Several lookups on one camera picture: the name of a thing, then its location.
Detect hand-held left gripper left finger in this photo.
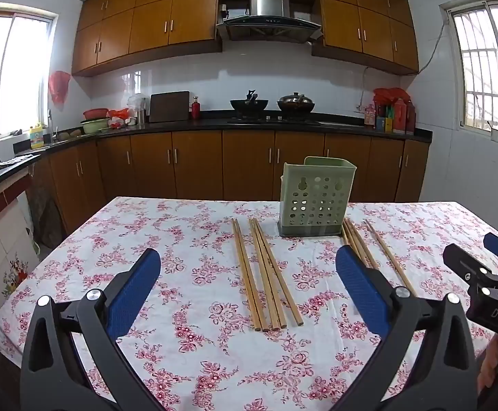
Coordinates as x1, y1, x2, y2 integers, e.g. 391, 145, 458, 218
19, 247, 166, 411

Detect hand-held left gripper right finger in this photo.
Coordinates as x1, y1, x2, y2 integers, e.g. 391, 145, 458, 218
330, 245, 482, 411

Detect green perforated utensil holder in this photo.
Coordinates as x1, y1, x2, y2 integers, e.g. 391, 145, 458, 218
278, 156, 358, 238

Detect person's right hand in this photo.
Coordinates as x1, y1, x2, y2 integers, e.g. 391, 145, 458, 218
477, 333, 498, 391

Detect red floral tablecloth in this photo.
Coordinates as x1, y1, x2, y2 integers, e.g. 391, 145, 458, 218
0, 196, 498, 411

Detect white bucket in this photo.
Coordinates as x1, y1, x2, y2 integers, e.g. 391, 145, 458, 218
28, 227, 42, 262

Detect round woven sieve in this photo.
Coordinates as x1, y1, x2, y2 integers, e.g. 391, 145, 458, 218
28, 175, 65, 249

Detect wooden base kitchen cabinets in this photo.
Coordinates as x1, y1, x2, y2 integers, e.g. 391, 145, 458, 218
30, 130, 430, 240

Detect green plastic basin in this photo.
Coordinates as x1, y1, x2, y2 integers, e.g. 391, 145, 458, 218
80, 117, 112, 134

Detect red and white plastic bag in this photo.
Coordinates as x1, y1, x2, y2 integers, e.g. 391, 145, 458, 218
108, 108, 130, 128

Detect yellow detergent bottle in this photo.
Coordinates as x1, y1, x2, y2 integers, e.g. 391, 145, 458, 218
29, 122, 45, 150

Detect red bag over condiments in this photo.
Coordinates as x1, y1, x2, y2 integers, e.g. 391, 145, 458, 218
373, 88, 411, 103

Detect metal sink faucet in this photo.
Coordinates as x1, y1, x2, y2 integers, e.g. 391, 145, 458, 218
46, 109, 59, 142

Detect black kitchen countertop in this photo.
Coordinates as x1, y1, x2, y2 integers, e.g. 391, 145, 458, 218
0, 111, 433, 200

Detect dark wooden cutting board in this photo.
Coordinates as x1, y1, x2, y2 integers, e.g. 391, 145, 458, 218
148, 91, 190, 123

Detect gas stove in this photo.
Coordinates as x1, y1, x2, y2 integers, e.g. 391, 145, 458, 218
227, 113, 320, 126

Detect wok with lid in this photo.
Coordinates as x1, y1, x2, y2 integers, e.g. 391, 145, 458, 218
277, 92, 316, 113

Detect hanging red plastic bag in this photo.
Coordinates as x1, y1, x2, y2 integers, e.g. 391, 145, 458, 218
48, 71, 72, 104

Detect wooden upper kitchen cabinets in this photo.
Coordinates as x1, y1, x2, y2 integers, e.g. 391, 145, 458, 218
71, 0, 420, 78

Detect steel range hood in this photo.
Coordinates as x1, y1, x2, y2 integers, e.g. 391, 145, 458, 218
215, 0, 323, 44

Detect barred window with white frame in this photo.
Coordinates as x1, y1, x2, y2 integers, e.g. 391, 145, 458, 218
439, 0, 498, 150

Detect wall socket with cable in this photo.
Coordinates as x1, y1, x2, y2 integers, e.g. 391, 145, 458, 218
355, 66, 375, 115

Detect grey wall cable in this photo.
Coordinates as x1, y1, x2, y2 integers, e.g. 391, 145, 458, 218
418, 21, 451, 73

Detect black wok with handle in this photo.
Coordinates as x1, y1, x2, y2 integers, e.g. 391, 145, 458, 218
230, 90, 270, 114

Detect sliding window with white frame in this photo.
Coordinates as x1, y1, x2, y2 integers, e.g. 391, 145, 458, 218
0, 9, 57, 146

